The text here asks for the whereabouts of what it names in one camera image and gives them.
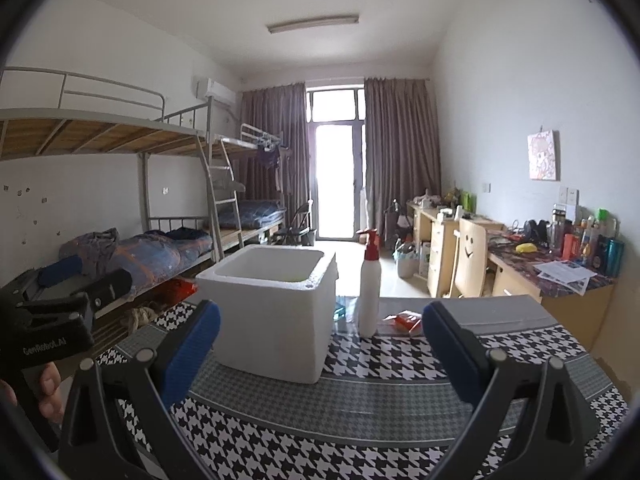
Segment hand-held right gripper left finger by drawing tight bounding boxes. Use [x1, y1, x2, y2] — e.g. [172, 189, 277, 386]
[57, 299, 222, 480]

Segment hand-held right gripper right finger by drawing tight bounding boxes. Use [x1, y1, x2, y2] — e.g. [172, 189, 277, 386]
[422, 300, 601, 480]

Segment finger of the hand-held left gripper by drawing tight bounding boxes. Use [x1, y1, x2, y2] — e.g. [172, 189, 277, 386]
[82, 268, 133, 311]
[37, 255, 83, 288]

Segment white foam box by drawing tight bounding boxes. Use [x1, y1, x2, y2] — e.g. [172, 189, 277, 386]
[196, 245, 337, 385]

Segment person's left hand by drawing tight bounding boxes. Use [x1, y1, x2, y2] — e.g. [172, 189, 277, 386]
[39, 361, 66, 424]

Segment beige cloth under bed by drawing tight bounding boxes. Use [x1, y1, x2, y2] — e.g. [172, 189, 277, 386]
[122, 302, 163, 332]

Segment blue orange quilt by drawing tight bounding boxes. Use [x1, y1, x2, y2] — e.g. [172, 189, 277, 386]
[59, 227, 213, 286]

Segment red snack packet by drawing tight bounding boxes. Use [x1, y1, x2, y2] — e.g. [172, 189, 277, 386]
[385, 311, 425, 336]

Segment red bag under bed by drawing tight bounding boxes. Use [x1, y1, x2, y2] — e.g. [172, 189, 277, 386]
[170, 280, 199, 303]

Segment wooden chair with smiley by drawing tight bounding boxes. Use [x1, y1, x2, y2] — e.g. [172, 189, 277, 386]
[450, 218, 493, 299]

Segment white pump bottle red cap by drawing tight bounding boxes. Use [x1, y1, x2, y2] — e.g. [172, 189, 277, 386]
[357, 228, 383, 338]

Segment wooden desk with drawers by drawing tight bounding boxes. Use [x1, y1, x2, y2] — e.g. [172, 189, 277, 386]
[406, 200, 506, 298]

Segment white bag of clutter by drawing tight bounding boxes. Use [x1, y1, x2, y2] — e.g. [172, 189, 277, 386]
[392, 240, 418, 278]

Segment clear plastic packet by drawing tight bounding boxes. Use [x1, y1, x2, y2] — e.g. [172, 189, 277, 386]
[334, 296, 361, 323]

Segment wooden desk with patterned top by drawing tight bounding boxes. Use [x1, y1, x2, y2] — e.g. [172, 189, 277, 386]
[487, 240, 615, 351]

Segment houndstooth tablecloth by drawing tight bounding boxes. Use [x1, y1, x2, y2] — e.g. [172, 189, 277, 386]
[95, 295, 631, 480]

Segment printed papers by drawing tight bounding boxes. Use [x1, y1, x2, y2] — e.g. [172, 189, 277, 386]
[536, 260, 598, 295]

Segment metal bunk ladder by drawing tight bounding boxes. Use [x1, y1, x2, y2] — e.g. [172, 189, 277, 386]
[200, 137, 246, 261]

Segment large metal bunk bed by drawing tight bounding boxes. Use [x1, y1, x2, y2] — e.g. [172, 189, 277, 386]
[0, 66, 236, 321]

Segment blue folded bedding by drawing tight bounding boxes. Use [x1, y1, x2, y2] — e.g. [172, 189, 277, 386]
[217, 200, 286, 231]

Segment black folding chair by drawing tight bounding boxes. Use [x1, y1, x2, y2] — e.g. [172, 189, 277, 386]
[274, 199, 316, 246]

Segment cluster of toiletry bottles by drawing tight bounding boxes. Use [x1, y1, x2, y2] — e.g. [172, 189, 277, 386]
[547, 207, 626, 277]

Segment brown curtain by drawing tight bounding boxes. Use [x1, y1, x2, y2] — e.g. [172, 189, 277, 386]
[240, 81, 308, 241]
[364, 77, 442, 251]

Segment small metal bunk bed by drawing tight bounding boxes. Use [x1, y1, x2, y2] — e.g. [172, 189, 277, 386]
[210, 122, 296, 256]

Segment dark hanging clothes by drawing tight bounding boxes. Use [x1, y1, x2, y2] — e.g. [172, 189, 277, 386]
[255, 145, 296, 193]

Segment glass balcony door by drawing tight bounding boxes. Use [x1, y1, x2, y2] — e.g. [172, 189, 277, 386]
[305, 85, 368, 241]

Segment white air conditioner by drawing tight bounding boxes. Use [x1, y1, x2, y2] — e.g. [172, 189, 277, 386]
[195, 77, 236, 106]

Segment ceiling tube light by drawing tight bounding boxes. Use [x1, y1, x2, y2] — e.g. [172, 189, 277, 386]
[266, 12, 360, 35]

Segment wall poster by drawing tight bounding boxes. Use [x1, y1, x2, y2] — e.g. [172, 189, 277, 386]
[526, 130, 561, 181]

